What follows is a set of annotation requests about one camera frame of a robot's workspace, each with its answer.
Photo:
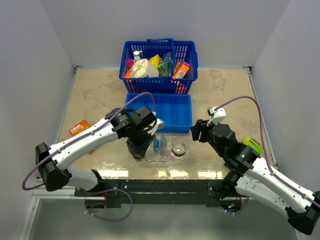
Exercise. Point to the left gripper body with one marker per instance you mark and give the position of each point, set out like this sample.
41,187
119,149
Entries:
140,135

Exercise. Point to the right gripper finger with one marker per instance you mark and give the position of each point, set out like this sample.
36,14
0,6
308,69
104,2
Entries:
195,131
201,123

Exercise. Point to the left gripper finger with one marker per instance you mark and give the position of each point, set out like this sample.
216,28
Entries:
150,138
132,150

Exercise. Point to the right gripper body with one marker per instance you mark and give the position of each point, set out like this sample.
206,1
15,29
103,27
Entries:
206,134

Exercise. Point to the white orange toothpaste tube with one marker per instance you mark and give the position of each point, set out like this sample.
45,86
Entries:
163,144

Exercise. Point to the clear small textured tray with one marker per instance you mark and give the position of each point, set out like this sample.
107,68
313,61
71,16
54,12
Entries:
156,158

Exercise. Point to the clear blue banded cup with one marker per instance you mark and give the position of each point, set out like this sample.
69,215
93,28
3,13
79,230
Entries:
180,147

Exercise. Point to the dark brown banded cup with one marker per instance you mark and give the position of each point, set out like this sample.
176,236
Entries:
138,157

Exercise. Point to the pink toothbrush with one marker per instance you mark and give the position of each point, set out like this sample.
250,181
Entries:
165,153

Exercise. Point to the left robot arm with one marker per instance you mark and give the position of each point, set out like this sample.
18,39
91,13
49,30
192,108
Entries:
138,127

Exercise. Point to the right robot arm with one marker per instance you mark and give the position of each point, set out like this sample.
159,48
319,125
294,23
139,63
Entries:
251,176

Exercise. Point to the clear oval textured tray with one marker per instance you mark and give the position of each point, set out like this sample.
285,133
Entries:
176,161

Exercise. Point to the blue compartment organizer bin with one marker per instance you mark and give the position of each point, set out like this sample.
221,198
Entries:
176,112

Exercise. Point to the green yellow razor package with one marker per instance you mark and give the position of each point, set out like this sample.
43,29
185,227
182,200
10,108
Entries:
252,143

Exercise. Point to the orange white carton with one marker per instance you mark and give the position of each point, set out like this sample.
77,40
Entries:
180,70

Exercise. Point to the orange box on table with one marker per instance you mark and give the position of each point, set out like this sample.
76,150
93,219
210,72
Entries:
79,127

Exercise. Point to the orange scrub package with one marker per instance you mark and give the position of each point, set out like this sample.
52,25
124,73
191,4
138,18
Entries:
129,73

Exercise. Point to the green sponge package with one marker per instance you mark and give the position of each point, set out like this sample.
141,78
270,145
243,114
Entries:
164,66

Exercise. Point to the blue plastic shopping basket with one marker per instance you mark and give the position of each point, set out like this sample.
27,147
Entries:
182,51

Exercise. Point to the cream paper bag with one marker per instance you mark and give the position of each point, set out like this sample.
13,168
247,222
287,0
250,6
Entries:
143,68

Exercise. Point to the yellow snack packet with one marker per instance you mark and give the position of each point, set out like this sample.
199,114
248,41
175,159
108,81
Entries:
155,60

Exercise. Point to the pink box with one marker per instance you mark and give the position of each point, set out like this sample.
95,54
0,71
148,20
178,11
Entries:
130,64

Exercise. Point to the white pump bottle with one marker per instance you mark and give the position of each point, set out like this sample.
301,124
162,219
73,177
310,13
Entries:
136,55

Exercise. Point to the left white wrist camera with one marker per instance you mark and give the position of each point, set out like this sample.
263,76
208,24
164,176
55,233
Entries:
157,125

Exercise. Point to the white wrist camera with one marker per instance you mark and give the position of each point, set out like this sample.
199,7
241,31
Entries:
217,115
157,125

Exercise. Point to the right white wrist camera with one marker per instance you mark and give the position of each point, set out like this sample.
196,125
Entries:
217,115

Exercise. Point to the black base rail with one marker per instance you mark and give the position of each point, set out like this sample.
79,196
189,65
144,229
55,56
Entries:
205,192

